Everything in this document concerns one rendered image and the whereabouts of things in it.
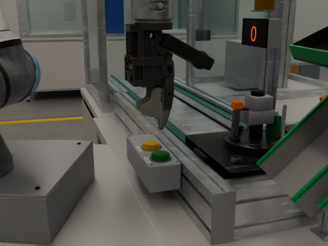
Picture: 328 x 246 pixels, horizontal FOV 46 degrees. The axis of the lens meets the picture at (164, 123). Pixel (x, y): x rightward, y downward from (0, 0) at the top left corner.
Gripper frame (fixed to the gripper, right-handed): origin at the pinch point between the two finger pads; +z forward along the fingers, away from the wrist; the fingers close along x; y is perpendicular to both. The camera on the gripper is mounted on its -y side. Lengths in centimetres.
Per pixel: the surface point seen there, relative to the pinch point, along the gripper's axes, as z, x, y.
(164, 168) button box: 8.6, 3.3, 1.0
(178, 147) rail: 7.9, -6.1, -5.5
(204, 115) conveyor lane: 12, -45, -29
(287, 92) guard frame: 15, -80, -87
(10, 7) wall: -29, -811, 68
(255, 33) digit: -16.5, -16.8, -29.9
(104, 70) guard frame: 0, -80, -1
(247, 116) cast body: -0.6, 3.0, -17.5
